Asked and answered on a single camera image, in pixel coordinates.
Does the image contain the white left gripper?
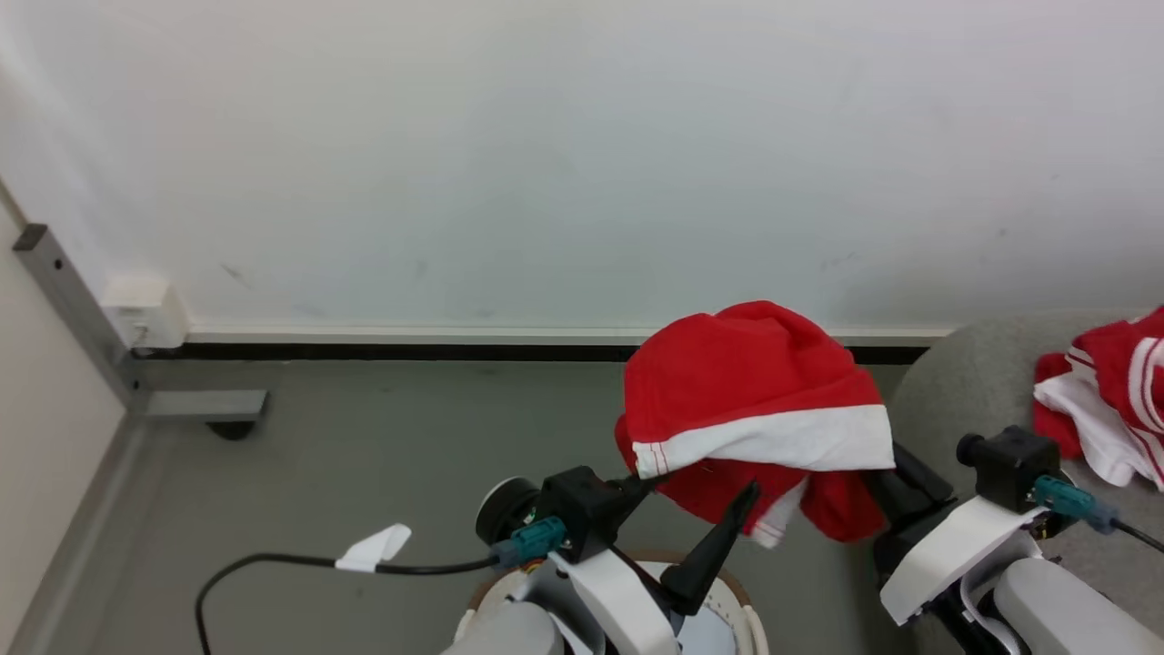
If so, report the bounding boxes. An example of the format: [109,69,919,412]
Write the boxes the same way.
[546,473,761,655]

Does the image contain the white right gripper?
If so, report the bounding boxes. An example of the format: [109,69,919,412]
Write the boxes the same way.
[864,443,1047,629]

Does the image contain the red shorts wide white band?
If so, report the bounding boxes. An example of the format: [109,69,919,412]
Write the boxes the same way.
[614,300,898,549]

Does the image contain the red garment thin white stripes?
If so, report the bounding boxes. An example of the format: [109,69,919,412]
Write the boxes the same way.
[1032,307,1164,493]

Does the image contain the grey upholstered seat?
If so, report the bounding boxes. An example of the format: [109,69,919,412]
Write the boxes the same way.
[887,309,1164,655]

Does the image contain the white plastic laundry basket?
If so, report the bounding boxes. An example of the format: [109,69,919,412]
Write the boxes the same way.
[455,549,770,655]

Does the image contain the beige partition panel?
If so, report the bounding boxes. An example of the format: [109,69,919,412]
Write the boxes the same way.
[0,202,128,638]

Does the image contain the teal left cable connector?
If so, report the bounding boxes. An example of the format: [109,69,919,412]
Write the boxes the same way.
[491,516,570,570]

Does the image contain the teal cable connector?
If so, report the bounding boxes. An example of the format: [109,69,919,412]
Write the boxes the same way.
[491,516,570,570]
[1032,475,1121,535]

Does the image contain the teal right cable connector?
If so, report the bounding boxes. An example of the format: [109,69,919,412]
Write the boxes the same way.
[1032,475,1121,535]

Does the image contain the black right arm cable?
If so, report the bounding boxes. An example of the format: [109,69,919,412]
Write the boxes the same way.
[1114,519,1164,554]

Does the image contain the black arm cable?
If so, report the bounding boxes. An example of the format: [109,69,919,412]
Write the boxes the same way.
[1114,519,1164,554]
[195,551,497,655]

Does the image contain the white cable tag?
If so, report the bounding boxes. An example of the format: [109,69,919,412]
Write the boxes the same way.
[335,523,413,574]

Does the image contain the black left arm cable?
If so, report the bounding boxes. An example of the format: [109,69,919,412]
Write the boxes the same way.
[195,551,497,655]

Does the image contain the white wall socket box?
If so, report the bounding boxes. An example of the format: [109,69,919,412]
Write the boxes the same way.
[102,275,190,351]

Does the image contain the grey metal frame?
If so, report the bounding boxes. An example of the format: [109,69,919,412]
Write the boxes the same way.
[11,223,270,425]

